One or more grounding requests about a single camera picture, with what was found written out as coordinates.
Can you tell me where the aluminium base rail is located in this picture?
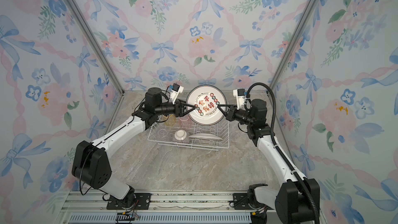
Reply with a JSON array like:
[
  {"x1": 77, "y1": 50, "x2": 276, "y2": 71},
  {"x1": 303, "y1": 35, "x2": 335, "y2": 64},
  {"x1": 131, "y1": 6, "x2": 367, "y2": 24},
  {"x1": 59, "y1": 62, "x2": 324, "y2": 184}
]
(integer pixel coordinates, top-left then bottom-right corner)
[{"x1": 55, "y1": 190, "x2": 280, "y2": 224}]

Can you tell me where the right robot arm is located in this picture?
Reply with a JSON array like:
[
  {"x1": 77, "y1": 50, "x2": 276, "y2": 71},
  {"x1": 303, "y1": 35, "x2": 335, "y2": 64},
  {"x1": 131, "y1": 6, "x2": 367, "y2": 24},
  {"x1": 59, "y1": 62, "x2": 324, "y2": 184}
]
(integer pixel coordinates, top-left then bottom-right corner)
[{"x1": 218, "y1": 99, "x2": 320, "y2": 224}]

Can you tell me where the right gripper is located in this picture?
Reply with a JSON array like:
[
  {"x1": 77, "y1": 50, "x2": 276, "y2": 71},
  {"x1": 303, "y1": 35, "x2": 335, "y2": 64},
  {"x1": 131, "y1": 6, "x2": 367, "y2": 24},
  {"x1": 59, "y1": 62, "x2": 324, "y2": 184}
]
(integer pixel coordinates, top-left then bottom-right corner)
[{"x1": 218, "y1": 105, "x2": 255, "y2": 129}]

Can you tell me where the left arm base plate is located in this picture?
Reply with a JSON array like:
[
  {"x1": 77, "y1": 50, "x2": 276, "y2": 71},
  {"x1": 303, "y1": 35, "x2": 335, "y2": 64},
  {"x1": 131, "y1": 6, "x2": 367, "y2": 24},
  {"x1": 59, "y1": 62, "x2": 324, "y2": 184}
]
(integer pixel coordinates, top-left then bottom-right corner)
[{"x1": 106, "y1": 193, "x2": 152, "y2": 211}]

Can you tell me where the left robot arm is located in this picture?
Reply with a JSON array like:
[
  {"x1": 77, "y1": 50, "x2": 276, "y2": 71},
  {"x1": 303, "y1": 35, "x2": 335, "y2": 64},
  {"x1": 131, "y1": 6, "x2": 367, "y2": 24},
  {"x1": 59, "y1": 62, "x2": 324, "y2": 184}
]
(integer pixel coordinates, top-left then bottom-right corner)
[{"x1": 72, "y1": 84, "x2": 194, "y2": 209}]

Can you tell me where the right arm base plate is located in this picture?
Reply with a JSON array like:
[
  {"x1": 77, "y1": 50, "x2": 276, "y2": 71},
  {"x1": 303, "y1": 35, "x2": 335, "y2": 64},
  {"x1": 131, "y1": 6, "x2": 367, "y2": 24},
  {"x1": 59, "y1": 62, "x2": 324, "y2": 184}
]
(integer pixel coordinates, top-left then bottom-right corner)
[{"x1": 232, "y1": 192, "x2": 277, "y2": 211}]

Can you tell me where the white wire dish rack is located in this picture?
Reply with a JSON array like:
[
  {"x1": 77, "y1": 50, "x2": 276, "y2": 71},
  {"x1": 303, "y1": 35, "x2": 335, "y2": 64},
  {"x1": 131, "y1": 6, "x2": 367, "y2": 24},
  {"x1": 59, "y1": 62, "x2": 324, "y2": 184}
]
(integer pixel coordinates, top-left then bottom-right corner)
[{"x1": 147, "y1": 115, "x2": 230, "y2": 151}]

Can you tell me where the yellow glass cup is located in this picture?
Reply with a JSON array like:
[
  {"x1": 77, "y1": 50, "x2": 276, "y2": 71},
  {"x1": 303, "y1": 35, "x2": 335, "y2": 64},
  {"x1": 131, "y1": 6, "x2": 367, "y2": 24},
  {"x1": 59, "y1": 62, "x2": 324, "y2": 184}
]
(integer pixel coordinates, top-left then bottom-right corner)
[{"x1": 164, "y1": 115, "x2": 178, "y2": 127}]

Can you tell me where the white plate front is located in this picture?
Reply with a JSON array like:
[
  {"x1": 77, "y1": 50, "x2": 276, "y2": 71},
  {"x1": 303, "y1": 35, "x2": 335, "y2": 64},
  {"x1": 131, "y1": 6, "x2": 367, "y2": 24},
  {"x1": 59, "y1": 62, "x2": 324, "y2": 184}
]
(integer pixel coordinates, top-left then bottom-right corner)
[{"x1": 189, "y1": 133, "x2": 223, "y2": 141}]

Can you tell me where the clear glass cup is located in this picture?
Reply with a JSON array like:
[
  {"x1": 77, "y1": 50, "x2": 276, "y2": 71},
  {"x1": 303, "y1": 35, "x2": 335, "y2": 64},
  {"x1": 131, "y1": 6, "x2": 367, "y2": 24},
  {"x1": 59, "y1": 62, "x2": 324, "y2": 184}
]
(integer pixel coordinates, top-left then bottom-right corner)
[{"x1": 157, "y1": 129, "x2": 169, "y2": 141}]

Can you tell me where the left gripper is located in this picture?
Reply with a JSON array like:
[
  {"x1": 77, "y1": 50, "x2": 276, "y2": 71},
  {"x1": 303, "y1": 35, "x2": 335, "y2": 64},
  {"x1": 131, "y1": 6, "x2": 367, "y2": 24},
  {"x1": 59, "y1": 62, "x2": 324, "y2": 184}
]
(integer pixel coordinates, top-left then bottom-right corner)
[{"x1": 155, "y1": 100, "x2": 195, "y2": 119}]

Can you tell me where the pink glass cup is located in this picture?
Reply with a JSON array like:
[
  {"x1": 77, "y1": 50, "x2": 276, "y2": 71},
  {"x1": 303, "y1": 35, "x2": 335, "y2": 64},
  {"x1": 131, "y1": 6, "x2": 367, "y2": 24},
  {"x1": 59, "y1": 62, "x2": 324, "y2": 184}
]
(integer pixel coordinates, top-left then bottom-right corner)
[{"x1": 178, "y1": 116, "x2": 191, "y2": 129}]

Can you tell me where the left aluminium corner post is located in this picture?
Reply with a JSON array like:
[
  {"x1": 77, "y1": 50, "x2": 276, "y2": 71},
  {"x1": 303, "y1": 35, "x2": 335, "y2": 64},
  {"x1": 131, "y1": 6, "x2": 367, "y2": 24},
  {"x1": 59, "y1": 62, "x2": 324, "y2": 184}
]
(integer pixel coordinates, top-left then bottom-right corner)
[{"x1": 64, "y1": 0, "x2": 124, "y2": 95}]

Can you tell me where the right aluminium corner post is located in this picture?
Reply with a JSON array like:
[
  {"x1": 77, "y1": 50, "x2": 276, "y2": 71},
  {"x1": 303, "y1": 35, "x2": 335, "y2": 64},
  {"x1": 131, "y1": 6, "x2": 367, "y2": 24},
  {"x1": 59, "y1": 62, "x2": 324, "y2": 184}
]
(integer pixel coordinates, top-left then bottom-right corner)
[{"x1": 270, "y1": 0, "x2": 319, "y2": 91}]

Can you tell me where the aluminium corner post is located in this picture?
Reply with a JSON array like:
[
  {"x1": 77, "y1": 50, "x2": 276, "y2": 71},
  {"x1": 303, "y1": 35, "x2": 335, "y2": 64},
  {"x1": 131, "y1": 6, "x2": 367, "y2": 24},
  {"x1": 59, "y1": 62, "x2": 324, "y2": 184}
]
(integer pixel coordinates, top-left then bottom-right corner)
[
  {"x1": 270, "y1": 0, "x2": 319, "y2": 91},
  {"x1": 64, "y1": 0, "x2": 124, "y2": 95}
]

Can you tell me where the white plate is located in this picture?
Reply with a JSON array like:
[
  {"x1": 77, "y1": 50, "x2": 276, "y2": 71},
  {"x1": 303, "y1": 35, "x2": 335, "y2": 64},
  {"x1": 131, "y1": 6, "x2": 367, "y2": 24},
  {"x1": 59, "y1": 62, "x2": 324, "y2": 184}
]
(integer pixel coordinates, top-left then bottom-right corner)
[
  {"x1": 189, "y1": 133, "x2": 223, "y2": 141},
  {"x1": 186, "y1": 85, "x2": 227, "y2": 126}
]

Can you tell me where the striped ceramic bowl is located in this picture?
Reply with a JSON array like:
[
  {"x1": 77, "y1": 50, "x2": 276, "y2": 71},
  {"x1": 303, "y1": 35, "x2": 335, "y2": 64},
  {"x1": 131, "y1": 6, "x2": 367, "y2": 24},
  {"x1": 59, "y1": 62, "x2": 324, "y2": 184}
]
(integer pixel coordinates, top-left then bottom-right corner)
[{"x1": 174, "y1": 130, "x2": 187, "y2": 142}]

